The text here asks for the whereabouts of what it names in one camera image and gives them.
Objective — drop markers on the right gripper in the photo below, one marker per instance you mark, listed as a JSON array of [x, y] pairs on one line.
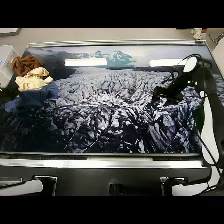
[[165, 94]]

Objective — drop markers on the blue garment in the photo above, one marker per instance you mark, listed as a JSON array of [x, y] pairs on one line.
[[33, 98]]

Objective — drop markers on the cream garment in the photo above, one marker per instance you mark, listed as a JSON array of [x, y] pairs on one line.
[[33, 80]]

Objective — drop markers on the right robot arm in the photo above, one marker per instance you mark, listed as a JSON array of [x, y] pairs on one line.
[[209, 128]]

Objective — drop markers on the brown garment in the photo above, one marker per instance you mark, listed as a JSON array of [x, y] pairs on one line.
[[25, 64]]

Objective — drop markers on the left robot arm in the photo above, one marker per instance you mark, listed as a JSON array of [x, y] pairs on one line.
[[20, 187]]

